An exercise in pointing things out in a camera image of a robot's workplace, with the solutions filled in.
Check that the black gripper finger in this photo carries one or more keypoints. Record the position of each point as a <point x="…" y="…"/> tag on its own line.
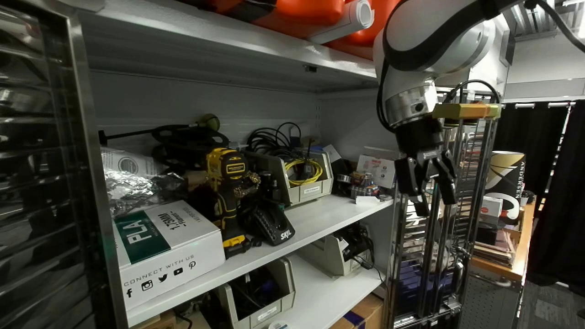
<point x="412" y="185"/>
<point x="447" y="179"/>

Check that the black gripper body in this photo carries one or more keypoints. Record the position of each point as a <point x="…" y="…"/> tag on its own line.
<point x="423" y="139"/>

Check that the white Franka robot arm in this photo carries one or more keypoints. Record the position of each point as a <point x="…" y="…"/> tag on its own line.
<point x="445" y="37"/>

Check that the grey storage bin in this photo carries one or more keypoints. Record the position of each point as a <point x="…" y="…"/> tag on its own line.
<point x="304" y="185"/>

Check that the brown cardboard box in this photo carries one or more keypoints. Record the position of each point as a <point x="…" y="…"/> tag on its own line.
<point x="361" y="313"/>

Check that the white box green PLA label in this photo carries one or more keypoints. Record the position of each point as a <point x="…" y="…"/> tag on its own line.
<point x="169" y="249"/>

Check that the white printed package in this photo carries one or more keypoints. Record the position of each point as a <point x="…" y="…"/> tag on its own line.
<point x="375" y="170"/>

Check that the white tape roll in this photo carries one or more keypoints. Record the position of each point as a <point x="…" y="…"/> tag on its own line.
<point x="503" y="205"/>

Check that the wooden desk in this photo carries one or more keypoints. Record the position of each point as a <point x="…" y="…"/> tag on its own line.
<point x="509" y="249"/>

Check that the grey bin with black device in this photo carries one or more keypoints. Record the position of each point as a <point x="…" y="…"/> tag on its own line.
<point x="335" y="249"/>

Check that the black curtain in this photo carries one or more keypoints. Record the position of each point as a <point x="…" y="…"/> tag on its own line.
<point x="564" y="201"/>

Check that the white plastic tube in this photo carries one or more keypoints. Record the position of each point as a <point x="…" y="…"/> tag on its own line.
<point x="348" y="20"/>

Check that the black battery charger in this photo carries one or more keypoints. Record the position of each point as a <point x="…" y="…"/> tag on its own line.
<point x="269" y="223"/>

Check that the orange plastic case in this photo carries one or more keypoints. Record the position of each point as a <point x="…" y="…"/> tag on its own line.
<point x="317" y="11"/>

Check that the grey bin with dark contents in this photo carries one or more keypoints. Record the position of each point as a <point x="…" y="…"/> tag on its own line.
<point x="260" y="293"/>

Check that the grey metal shelf unit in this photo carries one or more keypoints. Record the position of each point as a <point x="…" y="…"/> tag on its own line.
<point x="183" y="42"/>

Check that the clear bag of parts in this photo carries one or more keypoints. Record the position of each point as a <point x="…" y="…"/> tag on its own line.
<point x="132" y="185"/>

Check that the wooden camera mount plate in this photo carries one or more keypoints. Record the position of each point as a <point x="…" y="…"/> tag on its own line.
<point x="467" y="110"/>

